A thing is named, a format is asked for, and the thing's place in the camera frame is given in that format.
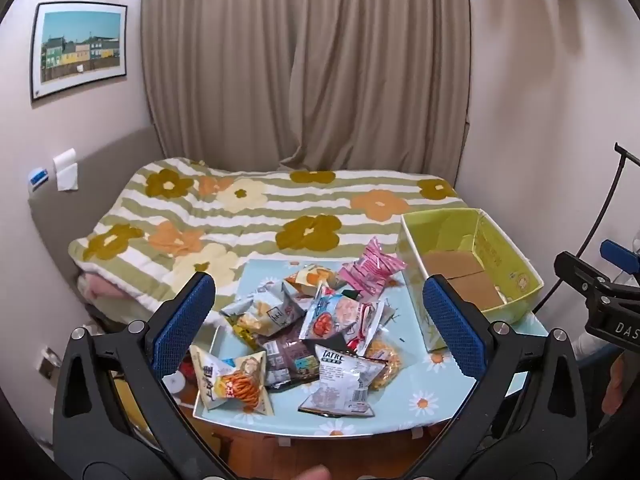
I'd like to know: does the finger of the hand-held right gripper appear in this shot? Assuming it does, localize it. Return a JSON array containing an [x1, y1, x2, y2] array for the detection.
[[554, 251, 626, 311], [600, 239, 640, 266]]

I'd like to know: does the beige curtain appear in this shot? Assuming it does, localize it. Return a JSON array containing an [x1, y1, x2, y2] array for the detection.
[[140, 0, 473, 181]]

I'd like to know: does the grey and white snack packet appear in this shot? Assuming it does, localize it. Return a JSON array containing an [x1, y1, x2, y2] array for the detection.
[[220, 280, 308, 337]]

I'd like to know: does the dark brown snack packet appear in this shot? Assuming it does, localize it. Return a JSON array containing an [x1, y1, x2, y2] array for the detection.
[[255, 337, 321, 391]]

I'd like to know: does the pink striped snack packet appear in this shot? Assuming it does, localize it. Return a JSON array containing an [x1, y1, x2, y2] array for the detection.
[[338, 236, 407, 295]]

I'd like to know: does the snack packet with orange sticks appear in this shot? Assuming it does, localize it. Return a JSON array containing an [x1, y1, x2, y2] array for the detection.
[[190, 345, 276, 416]]

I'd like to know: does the gold snack packet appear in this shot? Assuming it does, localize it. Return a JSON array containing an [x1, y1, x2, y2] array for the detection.
[[229, 316, 263, 352]]

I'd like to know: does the pink folded blanket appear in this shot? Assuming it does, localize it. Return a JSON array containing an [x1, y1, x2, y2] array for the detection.
[[77, 272, 166, 321]]

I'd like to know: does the yellow noodle snack packet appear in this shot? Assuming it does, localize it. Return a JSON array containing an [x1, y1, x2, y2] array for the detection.
[[367, 337, 403, 391]]

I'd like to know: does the floral striped blanket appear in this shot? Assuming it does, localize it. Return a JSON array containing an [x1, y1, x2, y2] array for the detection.
[[67, 157, 471, 321]]

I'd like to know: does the framed wall picture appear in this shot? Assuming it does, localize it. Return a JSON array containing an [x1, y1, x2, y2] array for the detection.
[[30, 1, 128, 103]]

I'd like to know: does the person's left hand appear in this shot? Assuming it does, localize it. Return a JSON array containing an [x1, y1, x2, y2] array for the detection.
[[287, 465, 331, 480]]

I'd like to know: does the person's right hand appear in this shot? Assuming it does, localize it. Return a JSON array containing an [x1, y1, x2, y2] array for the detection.
[[602, 352, 627, 416]]

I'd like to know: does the wall socket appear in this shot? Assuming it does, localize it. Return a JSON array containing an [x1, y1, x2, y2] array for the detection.
[[37, 346, 63, 378]]

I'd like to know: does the green cardboard box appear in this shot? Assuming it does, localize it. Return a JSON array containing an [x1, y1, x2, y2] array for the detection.
[[396, 208, 545, 353]]

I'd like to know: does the white paper on wall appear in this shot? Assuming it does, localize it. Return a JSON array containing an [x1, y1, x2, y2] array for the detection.
[[52, 147, 80, 192]]

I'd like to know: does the orange and white snack packet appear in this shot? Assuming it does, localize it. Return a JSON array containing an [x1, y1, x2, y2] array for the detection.
[[284, 263, 346, 297]]

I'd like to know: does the red and white snack packet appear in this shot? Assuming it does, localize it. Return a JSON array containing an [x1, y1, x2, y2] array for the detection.
[[298, 285, 396, 348]]

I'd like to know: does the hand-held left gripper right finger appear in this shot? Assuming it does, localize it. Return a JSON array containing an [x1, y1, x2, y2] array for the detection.
[[422, 274, 586, 480]]

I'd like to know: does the daisy print tablecloth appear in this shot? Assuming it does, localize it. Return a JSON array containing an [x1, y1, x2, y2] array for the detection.
[[192, 258, 551, 436]]

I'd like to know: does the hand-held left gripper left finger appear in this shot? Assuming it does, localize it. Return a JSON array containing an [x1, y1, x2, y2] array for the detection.
[[52, 271, 236, 480]]

